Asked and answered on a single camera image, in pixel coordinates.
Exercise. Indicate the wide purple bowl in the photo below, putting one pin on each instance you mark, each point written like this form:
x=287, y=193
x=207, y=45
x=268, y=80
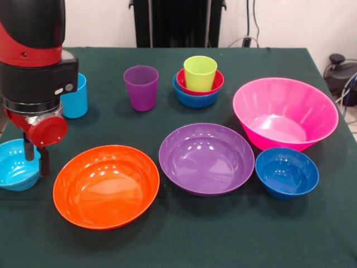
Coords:
x=206, y=162

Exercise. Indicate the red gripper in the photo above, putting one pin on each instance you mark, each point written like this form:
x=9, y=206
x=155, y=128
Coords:
x=48, y=131

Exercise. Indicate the light blue plastic cup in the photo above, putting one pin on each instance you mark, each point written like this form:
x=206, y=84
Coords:
x=76, y=103

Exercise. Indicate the large pink bowl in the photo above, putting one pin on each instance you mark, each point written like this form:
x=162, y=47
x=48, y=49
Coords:
x=281, y=103

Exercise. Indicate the lime green plastic cup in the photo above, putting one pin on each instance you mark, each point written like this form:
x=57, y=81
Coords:
x=199, y=75

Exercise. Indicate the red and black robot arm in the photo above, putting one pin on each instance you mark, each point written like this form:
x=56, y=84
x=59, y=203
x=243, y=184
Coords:
x=30, y=56

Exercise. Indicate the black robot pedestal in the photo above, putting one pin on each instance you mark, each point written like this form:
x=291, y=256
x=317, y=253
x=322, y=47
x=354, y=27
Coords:
x=173, y=22

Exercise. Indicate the black round machine base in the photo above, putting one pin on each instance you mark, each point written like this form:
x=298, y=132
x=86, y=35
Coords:
x=338, y=75

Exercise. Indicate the red small bowl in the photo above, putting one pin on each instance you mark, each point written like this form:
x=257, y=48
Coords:
x=220, y=82

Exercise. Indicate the dark blue small bowl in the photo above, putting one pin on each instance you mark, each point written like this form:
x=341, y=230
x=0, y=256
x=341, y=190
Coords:
x=287, y=176

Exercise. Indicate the light blue small bowl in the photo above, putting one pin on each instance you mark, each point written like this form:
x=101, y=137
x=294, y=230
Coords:
x=14, y=170

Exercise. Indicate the purple plastic cup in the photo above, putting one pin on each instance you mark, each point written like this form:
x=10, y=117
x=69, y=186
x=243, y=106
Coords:
x=140, y=92

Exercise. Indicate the dark green tablecloth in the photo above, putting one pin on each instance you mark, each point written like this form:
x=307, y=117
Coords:
x=195, y=237

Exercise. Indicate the wide orange bowl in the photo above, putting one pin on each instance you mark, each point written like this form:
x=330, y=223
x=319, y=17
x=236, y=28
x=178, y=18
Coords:
x=106, y=192

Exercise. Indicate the blue straight-sided bowl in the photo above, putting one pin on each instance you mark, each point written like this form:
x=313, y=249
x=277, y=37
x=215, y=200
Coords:
x=195, y=102

